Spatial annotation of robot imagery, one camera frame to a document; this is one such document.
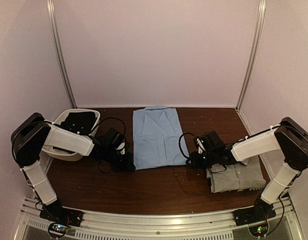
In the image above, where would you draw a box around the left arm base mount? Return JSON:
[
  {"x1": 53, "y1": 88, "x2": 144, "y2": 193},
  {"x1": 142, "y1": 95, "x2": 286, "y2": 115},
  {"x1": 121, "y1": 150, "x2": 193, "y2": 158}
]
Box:
[{"x1": 39, "y1": 199, "x2": 84, "y2": 227}]

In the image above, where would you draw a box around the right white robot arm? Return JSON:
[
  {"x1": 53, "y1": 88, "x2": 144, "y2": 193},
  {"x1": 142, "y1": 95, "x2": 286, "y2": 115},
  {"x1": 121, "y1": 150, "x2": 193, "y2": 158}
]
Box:
[{"x1": 185, "y1": 117, "x2": 308, "y2": 221}]

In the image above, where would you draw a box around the light blue shirt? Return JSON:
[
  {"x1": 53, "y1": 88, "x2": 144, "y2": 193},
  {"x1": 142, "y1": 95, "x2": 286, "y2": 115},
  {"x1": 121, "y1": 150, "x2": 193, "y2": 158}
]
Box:
[{"x1": 132, "y1": 106, "x2": 189, "y2": 170}]

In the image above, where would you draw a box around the white plastic basket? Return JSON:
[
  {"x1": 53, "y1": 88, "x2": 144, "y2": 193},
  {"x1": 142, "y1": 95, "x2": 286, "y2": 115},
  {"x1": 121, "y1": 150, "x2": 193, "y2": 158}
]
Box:
[{"x1": 42, "y1": 108, "x2": 102, "y2": 162}]

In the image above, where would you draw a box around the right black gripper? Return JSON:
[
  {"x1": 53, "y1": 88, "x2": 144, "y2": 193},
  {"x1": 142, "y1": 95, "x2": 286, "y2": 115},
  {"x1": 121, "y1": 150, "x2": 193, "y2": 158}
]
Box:
[{"x1": 186, "y1": 150, "x2": 218, "y2": 169}]

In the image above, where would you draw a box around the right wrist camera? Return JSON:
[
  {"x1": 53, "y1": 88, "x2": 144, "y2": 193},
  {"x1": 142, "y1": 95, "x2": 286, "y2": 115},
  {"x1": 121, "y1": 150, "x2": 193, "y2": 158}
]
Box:
[{"x1": 194, "y1": 137, "x2": 206, "y2": 154}]

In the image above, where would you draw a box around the front aluminium rail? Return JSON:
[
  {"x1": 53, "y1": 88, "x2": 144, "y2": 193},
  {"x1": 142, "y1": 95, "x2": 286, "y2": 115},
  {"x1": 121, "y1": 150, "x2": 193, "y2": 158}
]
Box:
[{"x1": 12, "y1": 197, "x2": 305, "y2": 240}]

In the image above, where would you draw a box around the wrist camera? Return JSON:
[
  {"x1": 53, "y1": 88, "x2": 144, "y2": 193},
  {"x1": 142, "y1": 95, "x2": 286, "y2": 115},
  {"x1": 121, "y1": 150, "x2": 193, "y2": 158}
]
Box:
[
  {"x1": 194, "y1": 137, "x2": 206, "y2": 154},
  {"x1": 116, "y1": 141, "x2": 127, "y2": 155}
]

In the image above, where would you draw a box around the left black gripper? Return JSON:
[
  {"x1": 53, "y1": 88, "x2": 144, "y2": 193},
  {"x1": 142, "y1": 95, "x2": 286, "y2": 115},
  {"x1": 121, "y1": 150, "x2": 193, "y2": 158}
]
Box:
[{"x1": 104, "y1": 147, "x2": 136, "y2": 172}]

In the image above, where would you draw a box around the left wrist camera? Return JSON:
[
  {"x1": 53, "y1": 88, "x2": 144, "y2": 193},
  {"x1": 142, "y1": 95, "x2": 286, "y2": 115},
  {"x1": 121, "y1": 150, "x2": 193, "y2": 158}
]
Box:
[{"x1": 116, "y1": 141, "x2": 127, "y2": 155}]

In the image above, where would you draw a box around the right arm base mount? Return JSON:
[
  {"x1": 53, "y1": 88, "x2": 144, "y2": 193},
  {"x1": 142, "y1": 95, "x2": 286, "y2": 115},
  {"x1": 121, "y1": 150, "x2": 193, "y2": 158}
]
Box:
[{"x1": 233, "y1": 197, "x2": 276, "y2": 226}]

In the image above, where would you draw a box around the black shirt in basket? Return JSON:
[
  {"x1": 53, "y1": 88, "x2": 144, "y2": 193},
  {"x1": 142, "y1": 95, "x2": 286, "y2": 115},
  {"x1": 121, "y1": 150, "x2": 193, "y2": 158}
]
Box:
[{"x1": 52, "y1": 111, "x2": 99, "y2": 154}]

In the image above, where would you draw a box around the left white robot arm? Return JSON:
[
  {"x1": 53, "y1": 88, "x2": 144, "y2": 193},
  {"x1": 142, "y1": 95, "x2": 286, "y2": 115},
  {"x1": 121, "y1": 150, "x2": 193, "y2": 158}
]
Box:
[{"x1": 10, "y1": 112, "x2": 136, "y2": 222}]

